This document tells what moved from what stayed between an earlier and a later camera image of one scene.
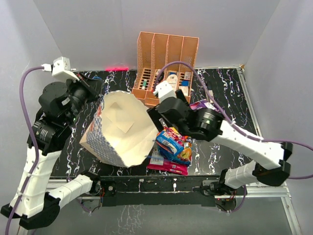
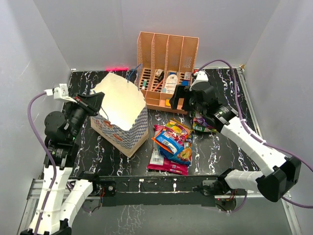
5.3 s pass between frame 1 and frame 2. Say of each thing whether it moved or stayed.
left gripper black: moved
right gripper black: moved
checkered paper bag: moved
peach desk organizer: stayed
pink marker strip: stayed
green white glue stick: stayed
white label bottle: stayed
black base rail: stayed
